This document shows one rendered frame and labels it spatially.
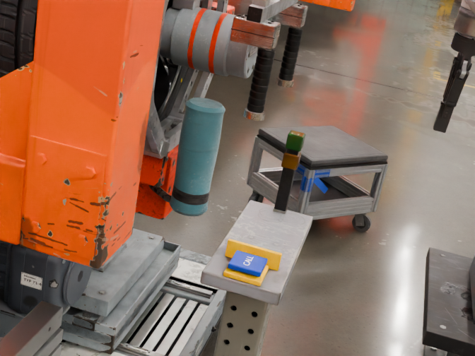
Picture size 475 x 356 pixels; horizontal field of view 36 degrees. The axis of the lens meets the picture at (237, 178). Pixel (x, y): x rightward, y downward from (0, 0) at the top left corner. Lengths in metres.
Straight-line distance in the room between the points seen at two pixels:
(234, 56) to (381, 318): 1.13
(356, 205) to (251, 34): 1.50
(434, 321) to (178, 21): 0.94
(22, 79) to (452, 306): 1.22
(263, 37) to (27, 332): 0.72
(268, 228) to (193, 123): 0.34
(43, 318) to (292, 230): 0.66
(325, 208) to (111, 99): 1.67
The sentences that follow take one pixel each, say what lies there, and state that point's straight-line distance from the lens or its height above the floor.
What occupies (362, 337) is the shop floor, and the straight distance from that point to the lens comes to 2.31.
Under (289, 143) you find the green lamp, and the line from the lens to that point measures 1.80.
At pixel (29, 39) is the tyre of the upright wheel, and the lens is 1.52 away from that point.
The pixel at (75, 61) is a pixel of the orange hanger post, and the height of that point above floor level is 0.88.
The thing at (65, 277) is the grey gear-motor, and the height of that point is 0.35.
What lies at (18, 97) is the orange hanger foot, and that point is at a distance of 1.32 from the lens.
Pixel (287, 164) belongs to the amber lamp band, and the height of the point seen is 0.58.
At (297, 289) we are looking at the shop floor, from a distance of 2.47.
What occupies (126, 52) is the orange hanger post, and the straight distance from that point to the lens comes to 1.19.
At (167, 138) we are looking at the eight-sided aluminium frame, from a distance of 1.73.
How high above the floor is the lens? 1.19
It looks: 21 degrees down
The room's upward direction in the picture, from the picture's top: 11 degrees clockwise
